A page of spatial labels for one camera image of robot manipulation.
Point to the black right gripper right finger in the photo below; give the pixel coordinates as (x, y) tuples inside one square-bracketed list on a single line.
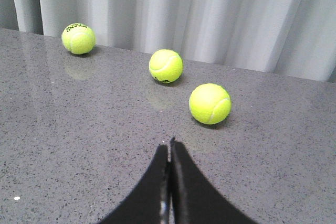
[(195, 200)]

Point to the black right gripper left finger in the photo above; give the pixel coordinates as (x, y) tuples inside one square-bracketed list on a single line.
[(148, 201)]

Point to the far-right yellow tennis ball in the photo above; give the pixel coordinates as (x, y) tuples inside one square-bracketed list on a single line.
[(209, 103)]

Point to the Wilson yellow tennis ball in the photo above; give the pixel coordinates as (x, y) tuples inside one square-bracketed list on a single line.
[(166, 66)]

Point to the centre yellow tennis ball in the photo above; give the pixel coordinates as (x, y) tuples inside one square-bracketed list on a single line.
[(78, 38)]

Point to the grey pleated curtain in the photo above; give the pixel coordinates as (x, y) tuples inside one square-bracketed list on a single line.
[(291, 37)]

